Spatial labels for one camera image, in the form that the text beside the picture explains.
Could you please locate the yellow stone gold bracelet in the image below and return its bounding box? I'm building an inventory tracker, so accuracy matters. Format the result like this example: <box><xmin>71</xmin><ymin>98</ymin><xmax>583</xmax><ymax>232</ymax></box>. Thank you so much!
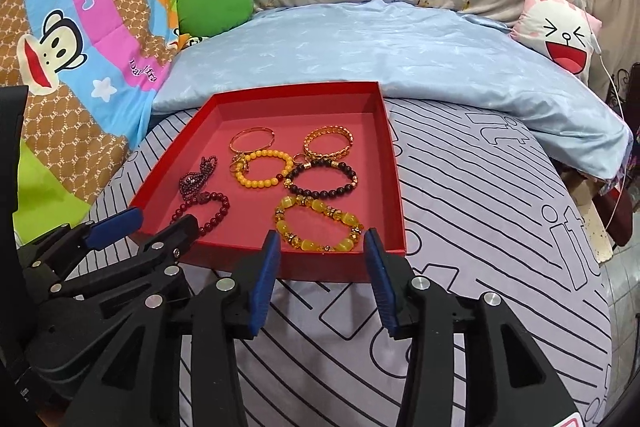
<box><xmin>272</xmin><ymin>193</ymin><xmax>365</xmax><ymax>254</ymax></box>

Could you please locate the dark red bead bracelet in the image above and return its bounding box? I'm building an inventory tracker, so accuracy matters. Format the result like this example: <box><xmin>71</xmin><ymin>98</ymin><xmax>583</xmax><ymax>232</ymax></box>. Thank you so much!
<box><xmin>169</xmin><ymin>189</ymin><xmax>232</xmax><ymax>238</ymax></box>

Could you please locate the dark garnet bead strand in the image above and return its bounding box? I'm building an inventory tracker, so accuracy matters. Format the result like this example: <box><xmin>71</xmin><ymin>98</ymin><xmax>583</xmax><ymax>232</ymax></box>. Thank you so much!
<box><xmin>178</xmin><ymin>156</ymin><xmax>218</xmax><ymax>202</ymax></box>

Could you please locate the orange yellow bead bracelet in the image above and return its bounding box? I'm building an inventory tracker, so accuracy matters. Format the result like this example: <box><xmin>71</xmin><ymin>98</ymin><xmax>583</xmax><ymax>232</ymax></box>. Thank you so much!
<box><xmin>232</xmin><ymin>147</ymin><xmax>295</xmax><ymax>190</ymax></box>

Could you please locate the black and gold bead bracelet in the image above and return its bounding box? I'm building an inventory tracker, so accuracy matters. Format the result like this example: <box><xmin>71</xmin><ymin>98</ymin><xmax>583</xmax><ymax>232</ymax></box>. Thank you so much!
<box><xmin>283</xmin><ymin>158</ymin><xmax>359</xmax><ymax>200</ymax></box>

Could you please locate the gold ring small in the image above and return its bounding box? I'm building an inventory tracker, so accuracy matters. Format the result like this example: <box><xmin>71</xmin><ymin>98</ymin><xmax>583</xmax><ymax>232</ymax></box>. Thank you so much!
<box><xmin>293</xmin><ymin>153</ymin><xmax>309</xmax><ymax>166</ymax></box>

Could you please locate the red shallow cardboard tray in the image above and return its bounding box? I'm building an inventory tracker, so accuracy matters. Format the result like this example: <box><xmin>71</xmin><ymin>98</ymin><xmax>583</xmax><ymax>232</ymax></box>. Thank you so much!
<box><xmin>131</xmin><ymin>82</ymin><xmax>407</xmax><ymax>282</ymax></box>

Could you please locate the thin gold bangle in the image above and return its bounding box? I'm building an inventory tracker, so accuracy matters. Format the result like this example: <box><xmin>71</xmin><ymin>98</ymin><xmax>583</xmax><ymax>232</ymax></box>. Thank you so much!
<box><xmin>229</xmin><ymin>126</ymin><xmax>276</xmax><ymax>154</ymax></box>

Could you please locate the cartoon monkey quilt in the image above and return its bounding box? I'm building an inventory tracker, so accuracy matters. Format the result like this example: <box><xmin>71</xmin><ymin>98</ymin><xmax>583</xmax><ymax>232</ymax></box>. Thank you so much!
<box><xmin>1</xmin><ymin>0</ymin><xmax>186</xmax><ymax>243</ymax></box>

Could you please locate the light blue blanket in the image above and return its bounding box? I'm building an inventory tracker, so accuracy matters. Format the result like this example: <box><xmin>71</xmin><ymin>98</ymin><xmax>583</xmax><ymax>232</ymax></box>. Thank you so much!
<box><xmin>152</xmin><ymin>0</ymin><xmax>632</xmax><ymax>180</ymax></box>

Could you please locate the green plush pillow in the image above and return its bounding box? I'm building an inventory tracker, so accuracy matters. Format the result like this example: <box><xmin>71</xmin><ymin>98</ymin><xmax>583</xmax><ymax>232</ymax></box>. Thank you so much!
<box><xmin>177</xmin><ymin>0</ymin><xmax>254</xmax><ymax>37</ymax></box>

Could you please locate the pink cartoon face cushion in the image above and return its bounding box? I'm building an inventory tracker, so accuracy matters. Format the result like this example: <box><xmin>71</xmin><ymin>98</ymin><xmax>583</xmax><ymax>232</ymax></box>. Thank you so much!
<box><xmin>510</xmin><ymin>0</ymin><xmax>602</xmax><ymax>82</ymax></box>

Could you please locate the wide gold chain bangle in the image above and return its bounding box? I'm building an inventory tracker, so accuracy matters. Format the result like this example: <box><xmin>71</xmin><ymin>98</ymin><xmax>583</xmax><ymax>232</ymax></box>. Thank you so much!
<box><xmin>303</xmin><ymin>124</ymin><xmax>354</xmax><ymax>160</ymax></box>

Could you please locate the white charging cable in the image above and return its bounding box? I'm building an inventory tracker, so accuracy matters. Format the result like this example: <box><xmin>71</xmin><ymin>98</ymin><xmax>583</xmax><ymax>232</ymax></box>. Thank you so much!
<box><xmin>549</xmin><ymin>0</ymin><xmax>633</xmax><ymax>228</ymax></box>

